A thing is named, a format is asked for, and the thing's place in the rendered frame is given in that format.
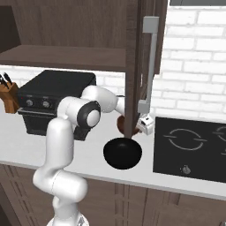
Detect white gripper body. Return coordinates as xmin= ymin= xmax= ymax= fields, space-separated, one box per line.
xmin=137 ymin=114 xmax=155 ymax=137

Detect brown bowl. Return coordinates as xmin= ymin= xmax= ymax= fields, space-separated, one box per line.
xmin=116 ymin=114 xmax=141 ymax=137

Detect black bowl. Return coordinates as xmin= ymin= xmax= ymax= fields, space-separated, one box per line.
xmin=102 ymin=137 xmax=144 ymax=171

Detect dark wood cabinet door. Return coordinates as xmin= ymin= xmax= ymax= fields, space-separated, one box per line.
xmin=124 ymin=0 xmax=170 ymax=139

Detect dark wood open cabinet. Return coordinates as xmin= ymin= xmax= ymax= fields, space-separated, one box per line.
xmin=0 ymin=0 xmax=128 ymax=73

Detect black hob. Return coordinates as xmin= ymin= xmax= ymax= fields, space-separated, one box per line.
xmin=152 ymin=116 xmax=226 ymax=185

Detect grey hob knob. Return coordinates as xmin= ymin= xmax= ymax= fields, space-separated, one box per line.
xmin=180 ymin=164 xmax=192 ymax=175

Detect dark wood base cupboards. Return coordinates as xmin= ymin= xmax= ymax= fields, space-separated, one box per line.
xmin=0 ymin=163 xmax=226 ymax=226

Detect black toaster oven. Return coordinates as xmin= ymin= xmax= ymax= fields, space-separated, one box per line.
xmin=16 ymin=69 xmax=97 ymax=142

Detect grey range hood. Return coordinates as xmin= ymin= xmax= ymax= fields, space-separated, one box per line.
xmin=169 ymin=0 xmax=226 ymax=7

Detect brown wooden knife block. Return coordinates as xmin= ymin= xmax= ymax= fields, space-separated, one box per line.
xmin=0 ymin=81 xmax=20 ymax=115

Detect grey cabinet door handle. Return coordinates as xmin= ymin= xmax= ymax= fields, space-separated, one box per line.
xmin=137 ymin=16 xmax=161 ymax=115

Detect black knife handle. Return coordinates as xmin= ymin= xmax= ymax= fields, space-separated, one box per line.
xmin=3 ymin=72 xmax=13 ymax=87
xmin=0 ymin=73 xmax=7 ymax=88

